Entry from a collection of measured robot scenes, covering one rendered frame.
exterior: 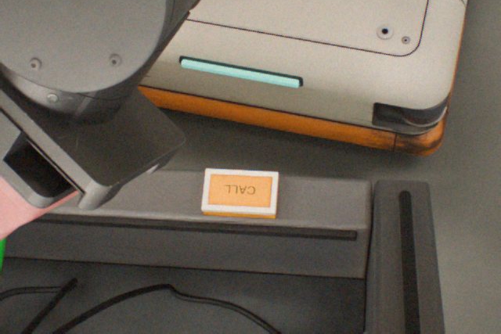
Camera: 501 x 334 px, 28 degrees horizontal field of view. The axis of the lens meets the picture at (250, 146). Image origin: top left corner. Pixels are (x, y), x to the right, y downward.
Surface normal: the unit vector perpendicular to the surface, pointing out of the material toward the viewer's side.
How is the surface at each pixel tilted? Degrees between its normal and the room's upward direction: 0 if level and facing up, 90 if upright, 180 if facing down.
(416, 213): 43
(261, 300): 0
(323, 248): 90
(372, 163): 0
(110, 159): 49
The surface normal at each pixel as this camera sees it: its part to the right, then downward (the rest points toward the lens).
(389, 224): 0.00, -0.91
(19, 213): -0.58, 0.51
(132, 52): -0.21, 0.44
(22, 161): 0.57, -0.67
